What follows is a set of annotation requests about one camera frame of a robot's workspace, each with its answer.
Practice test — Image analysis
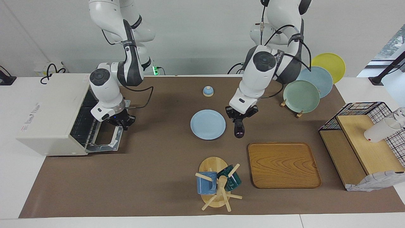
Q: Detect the dark purple eggplant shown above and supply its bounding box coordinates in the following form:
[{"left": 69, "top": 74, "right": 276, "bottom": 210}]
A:
[{"left": 234, "top": 120, "right": 246, "bottom": 139}]

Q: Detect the beige toaster oven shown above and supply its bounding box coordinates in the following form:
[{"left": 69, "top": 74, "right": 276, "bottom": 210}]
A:
[{"left": 16, "top": 73, "right": 132, "bottom": 156}]

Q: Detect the wooden mug tree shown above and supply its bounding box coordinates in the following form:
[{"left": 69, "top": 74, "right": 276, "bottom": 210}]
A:
[{"left": 195, "top": 156, "right": 243, "bottom": 212}]

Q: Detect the wooden plate rack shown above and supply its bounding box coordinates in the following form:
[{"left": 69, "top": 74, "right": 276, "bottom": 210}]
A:
[{"left": 280, "top": 99, "right": 304, "bottom": 118}]

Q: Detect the wooden serving tray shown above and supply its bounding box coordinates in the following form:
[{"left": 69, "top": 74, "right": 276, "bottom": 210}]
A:
[{"left": 248, "top": 142, "right": 322, "bottom": 189}]

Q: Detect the dark green mug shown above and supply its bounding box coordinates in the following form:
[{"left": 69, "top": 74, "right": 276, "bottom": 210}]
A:
[{"left": 217, "top": 165, "right": 242, "bottom": 192}]

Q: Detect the pale green racked plate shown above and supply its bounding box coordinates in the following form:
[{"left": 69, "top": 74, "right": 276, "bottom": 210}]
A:
[{"left": 283, "top": 80, "right": 321, "bottom": 114}]

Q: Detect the brown table mat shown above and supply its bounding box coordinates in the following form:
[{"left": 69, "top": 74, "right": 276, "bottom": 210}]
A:
[{"left": 18, "top": 75, "right": 405, "bottom": 219}]

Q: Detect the blue mug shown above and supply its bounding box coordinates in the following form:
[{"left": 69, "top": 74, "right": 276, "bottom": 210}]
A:
[{"left": 196, "top": 171, "right": 218, "bottom": 195}]

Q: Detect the light blue racked plate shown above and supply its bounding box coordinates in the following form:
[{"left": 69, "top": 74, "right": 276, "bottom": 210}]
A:
[{"left": 296, "top": 66, "right": 333, "bottom": 98}]

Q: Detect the white power strip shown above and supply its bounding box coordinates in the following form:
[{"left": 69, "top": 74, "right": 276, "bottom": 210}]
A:
[{"left": 34, "top": 61, "right": 68, "bottom": 76}]

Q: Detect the yellow racked plate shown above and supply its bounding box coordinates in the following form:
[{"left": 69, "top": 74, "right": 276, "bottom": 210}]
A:
[{"left": 310, "top": 53, "right": 346, "bottom": 84}]

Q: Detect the black table clamp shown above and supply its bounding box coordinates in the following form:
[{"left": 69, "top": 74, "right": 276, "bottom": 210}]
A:
[{"left": 0, "top": 66, "right": 17, "bottom": 86}]

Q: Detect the wooden stepped shelf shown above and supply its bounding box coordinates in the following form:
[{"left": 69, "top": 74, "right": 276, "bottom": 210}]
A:
[{"left": 319, "top": 114, "right": 405, "bottom": 190}]

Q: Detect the white cup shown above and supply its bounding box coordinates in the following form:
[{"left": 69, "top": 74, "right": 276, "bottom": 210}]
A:
[{"left": 364, "top": 117, "right": 402, "bottom": 143}]

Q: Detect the grey white marbled cloth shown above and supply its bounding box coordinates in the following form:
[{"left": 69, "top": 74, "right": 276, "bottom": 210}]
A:
[{"left": 346, "top": 170, "right": 405, "bottom": 192}]

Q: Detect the clear glass cup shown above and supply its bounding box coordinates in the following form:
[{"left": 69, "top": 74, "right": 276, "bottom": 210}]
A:
[{"left": 392, "top": 107, "right": 405, "bottom": 127}]

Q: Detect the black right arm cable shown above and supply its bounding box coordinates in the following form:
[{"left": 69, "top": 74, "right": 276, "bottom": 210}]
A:
[{"left": 120, "top": 84, "right": 154, "bottom": 109}]

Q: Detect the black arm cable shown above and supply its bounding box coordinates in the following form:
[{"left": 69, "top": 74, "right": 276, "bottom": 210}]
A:
[
  {"left": 260, "top": 0, "right": 312, "bottom": 99},
  {"left": 120, "top": 84, "right": 154, "bottom": 109}
]

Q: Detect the black power strip cable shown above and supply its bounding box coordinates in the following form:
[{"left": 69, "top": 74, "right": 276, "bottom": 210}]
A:
[{"left": 40, "top": 63, "right": 67, "bottom": 85}]

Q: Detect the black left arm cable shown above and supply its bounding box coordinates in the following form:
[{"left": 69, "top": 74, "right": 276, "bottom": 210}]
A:
[{"left": 260, "top": 0, "right": 312, "bottom": 99}]

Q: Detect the black wire basket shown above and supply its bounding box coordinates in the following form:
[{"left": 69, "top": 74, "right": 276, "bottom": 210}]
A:
[{"left": 319, "top": 101, "right": 405, "bottom": 168}]

